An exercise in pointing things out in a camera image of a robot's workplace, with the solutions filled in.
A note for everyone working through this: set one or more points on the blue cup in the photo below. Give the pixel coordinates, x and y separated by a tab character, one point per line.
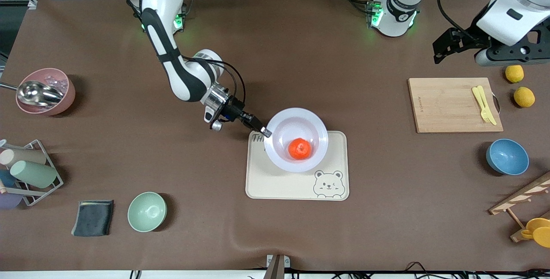
6	178

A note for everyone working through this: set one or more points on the pink bowl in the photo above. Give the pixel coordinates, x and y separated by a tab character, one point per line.
71	93

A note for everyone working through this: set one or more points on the light green cup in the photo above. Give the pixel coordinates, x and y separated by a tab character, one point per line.
34	174

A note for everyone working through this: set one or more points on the orange fruit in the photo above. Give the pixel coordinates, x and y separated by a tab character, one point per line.
299	148

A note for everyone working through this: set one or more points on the yellow lemon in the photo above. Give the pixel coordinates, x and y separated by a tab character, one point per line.
514	74
524	97

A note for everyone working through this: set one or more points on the white round plate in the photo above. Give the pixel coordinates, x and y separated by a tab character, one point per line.
296	122

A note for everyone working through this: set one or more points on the dark grey folded cloth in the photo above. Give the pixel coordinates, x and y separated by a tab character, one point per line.
92	219

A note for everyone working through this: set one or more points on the light green bowl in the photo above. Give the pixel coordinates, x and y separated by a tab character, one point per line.
147	212

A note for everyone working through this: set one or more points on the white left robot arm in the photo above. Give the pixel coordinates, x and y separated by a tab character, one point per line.
515	8

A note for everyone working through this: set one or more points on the wooden cutting board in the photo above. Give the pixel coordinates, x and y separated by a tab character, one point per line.
442	107

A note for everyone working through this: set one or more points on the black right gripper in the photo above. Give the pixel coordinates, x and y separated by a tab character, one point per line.
235	111

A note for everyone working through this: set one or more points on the yellow plastic fork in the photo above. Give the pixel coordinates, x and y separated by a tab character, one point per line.
482	107

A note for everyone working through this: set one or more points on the wooden mug rack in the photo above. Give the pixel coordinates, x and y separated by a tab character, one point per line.
522	195

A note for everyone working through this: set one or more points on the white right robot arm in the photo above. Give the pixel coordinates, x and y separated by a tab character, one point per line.
180	77

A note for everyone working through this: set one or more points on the yellow plastic knife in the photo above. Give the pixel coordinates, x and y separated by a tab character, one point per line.
489	109

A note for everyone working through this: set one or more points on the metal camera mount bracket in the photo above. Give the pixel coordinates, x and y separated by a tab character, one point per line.
276	266

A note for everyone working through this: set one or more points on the purple cup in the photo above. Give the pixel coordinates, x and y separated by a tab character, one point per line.
8	200

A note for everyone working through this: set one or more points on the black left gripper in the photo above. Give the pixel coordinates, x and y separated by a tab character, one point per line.
467	39

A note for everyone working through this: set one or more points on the yellow mug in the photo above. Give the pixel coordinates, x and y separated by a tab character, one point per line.
540	231

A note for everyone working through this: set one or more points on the brown table mat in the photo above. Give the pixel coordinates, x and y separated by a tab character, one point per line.
386	227

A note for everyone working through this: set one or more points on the cream bear print tray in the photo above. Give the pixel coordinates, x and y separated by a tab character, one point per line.
283	184

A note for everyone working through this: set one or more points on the metal scoop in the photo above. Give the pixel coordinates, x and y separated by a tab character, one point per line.
36	93

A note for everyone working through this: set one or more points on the blue bowl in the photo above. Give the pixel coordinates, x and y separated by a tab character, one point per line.
508	157

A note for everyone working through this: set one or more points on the beige cup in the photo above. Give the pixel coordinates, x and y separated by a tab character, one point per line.
25	157

